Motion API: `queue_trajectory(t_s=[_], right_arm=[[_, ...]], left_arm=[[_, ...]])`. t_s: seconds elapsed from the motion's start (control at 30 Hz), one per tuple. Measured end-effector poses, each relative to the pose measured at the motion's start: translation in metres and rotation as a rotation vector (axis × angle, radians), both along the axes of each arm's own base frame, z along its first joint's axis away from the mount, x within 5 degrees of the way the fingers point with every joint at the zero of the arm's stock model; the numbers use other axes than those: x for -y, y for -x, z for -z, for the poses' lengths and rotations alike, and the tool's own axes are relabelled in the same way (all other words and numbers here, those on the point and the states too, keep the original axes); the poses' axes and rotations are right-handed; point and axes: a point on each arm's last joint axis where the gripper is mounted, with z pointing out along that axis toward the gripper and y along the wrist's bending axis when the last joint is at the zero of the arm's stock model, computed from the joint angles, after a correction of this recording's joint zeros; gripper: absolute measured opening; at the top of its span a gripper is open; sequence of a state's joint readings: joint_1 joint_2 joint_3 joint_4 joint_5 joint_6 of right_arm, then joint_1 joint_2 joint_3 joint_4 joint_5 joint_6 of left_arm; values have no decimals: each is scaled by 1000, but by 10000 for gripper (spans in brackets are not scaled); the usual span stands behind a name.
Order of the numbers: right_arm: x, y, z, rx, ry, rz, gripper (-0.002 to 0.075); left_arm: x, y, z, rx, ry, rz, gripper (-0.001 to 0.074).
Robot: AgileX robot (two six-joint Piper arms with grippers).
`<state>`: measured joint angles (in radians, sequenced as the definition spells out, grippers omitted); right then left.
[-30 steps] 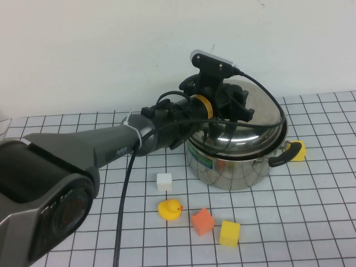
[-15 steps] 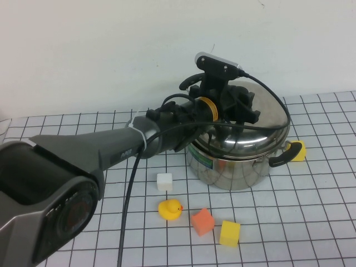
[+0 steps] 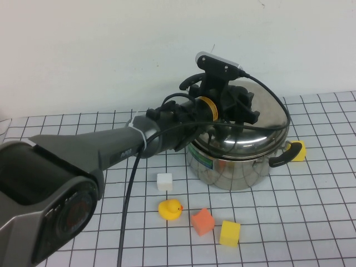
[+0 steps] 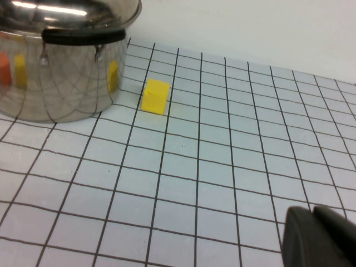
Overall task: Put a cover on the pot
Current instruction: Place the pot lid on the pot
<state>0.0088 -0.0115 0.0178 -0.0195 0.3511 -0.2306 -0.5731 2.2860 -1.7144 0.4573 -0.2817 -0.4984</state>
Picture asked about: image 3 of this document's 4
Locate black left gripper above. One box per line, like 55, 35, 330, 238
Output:
217, 85, 261, 126

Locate steel lid with black knob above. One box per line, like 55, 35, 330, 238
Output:
191, 78, 290, 162

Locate yellow cube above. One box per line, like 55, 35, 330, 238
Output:
219, 220, 241, 248
289, 140, 307, 162

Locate white zip tie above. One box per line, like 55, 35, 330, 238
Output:
126, 114, 149, 153

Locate white cube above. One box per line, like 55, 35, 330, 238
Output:
156, 172, 174, 192

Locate orange cube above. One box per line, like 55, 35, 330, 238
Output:
190, 207, 215, 237

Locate white black-grid tablecloth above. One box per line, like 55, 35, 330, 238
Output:
0, 90, 356, 267

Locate yellow rubber duck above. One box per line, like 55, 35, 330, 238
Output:
157, 199, 184, 221

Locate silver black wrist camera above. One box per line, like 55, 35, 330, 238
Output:
195, 51, 246, 95

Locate stainless steel pot black handles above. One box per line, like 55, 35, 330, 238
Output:
179, 72, 306, 192

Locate short black arm cable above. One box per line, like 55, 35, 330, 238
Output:
160, 93, 199, 112

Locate long black camera cable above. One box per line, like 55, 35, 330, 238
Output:
116, 71, 291, 267

